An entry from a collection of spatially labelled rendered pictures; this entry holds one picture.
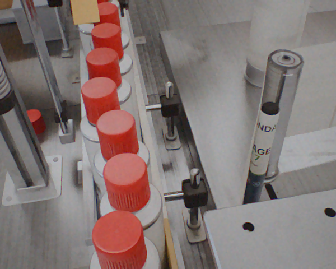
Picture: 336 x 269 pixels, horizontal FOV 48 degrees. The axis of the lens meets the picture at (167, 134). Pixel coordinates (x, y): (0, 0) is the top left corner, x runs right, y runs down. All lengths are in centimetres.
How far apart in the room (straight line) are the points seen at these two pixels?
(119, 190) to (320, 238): 15
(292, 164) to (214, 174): 11
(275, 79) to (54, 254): 36
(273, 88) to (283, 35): 22
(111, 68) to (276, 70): 17
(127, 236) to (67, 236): 32
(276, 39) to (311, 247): 49
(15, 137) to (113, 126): 25
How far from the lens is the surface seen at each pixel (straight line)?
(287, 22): 63
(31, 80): 85
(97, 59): 40
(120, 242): 25
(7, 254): 58
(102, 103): 35
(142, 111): 58
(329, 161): 59
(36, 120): 70
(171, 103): 59
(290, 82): 43
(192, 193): 47
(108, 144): 32
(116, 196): 29
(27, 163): 58
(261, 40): 65
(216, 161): 56
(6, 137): 56
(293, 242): 18
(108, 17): 48
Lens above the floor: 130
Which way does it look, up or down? 45 degrees down
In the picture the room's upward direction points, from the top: 3 degrees counter-clockwise
